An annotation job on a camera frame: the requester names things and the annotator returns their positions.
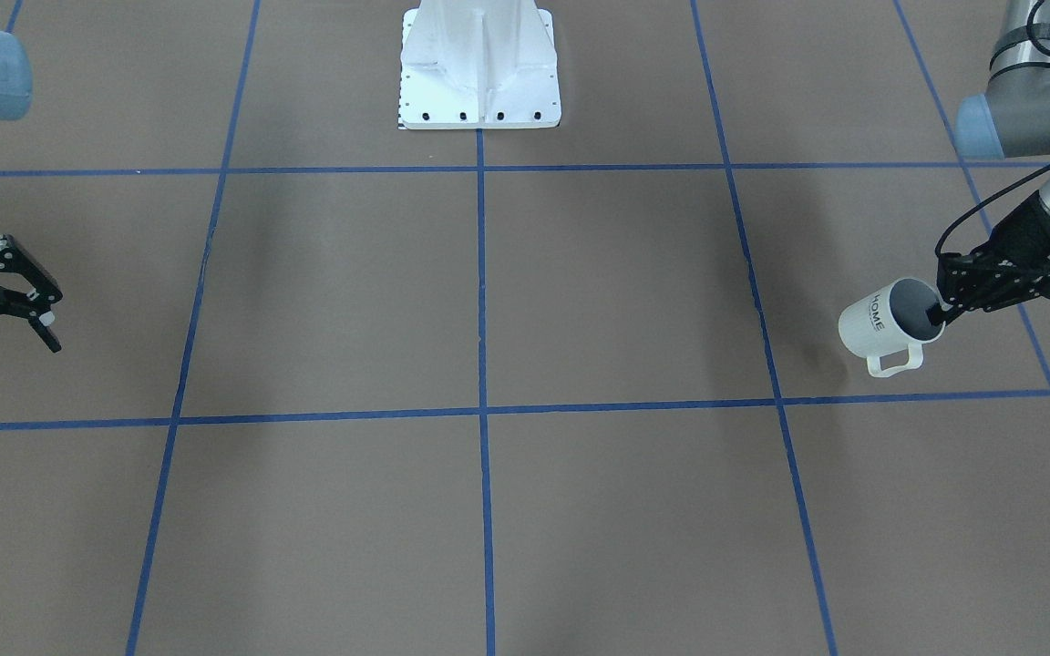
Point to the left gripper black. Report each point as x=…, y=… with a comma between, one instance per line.
x=1024, y=232

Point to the white HOME mug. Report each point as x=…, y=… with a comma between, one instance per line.
x=889, y=328

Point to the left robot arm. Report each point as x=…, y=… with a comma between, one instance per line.
x=1010, y=119

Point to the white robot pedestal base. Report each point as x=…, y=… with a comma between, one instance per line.
x=478, y=65

